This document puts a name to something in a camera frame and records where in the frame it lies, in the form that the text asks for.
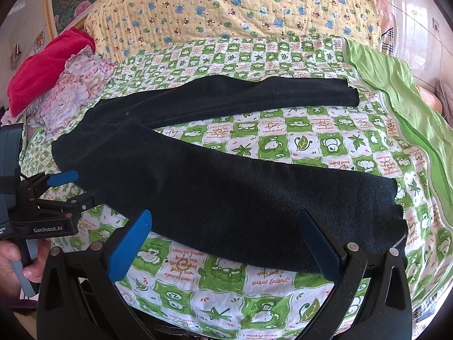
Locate pink pillow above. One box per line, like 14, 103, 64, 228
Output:
375, 0, 397, 56

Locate plain green sheet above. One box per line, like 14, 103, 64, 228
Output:
344, 40, 452, 223

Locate green white patterned bedsheet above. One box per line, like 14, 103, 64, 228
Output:
19, 35, 453, 340

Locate yellow cartoon print quilt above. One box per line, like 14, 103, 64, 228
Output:
84, 0, 382, 61

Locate red fleece blanket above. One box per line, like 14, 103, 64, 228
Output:
6, 27, 95, 118

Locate black pants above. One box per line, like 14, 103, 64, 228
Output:
52, 75, 408, 273

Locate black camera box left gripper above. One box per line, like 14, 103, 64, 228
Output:
0, 123, 23, 239

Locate person left hand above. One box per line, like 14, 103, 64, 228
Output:
0, 239, 51, 299

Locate floral pink purple cloth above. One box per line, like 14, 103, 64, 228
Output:
26, 45, 117, 142

